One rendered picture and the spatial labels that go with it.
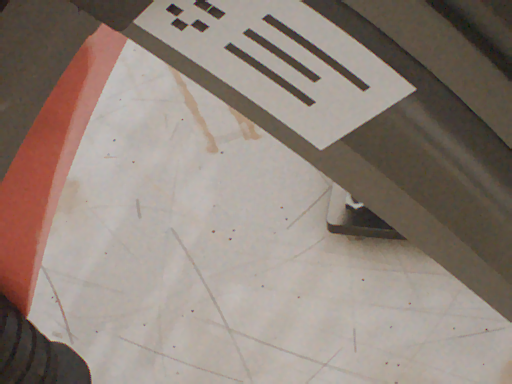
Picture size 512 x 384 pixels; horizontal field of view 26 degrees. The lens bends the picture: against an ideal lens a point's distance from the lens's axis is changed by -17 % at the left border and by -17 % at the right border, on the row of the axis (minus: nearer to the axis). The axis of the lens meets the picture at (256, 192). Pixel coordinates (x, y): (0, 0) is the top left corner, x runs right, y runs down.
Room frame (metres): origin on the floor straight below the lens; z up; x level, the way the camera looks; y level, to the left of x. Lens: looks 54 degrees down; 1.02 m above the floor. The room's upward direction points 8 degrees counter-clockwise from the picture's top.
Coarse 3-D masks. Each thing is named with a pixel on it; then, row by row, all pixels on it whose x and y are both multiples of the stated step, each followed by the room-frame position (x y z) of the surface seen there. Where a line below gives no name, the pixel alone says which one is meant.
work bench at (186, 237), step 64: (128, 64) 0.25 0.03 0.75; (128, 128) 0.22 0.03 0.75; (192, 128) 0.22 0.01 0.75; (256, 128) 0.21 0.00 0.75; (64, 192) 0.20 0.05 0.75; (128, 192) 0.20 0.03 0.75; (192, 192) 0.20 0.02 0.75; (256, 192) 0.19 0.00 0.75; (320, 192) 0.19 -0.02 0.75; (64, 256) 0.18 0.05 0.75; (128, 256) 0.18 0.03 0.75; (192, 256) 0.18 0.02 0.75; (256, 256) 0.18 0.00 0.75; (320, 256) 0.17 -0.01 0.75; (384, 256) 0.17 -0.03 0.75; (64, 320) 0.16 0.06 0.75; (128, 320) 0.16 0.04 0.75; (192, 320) 0.16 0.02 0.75; (256, 320) 0.16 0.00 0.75; (320, 320) 0.15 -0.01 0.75; (384, 320) 0.15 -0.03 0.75; (448, 320) 0.15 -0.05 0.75
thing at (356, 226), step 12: (336, 192) 0.18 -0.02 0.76; (336, 204) 0.18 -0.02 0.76; (336, 216) 0.18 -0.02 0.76; (348, 216) 0.18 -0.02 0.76; (360, 216) 0.17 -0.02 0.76; (372, 216) 0.17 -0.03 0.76; (336, 228) 0.17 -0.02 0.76; (348, 228) 0.17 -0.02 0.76; (360, 228) 0.17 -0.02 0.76; (372, 228) 0.17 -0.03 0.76; (384, 228) 0.17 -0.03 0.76; (408, 240) 0.17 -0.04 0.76
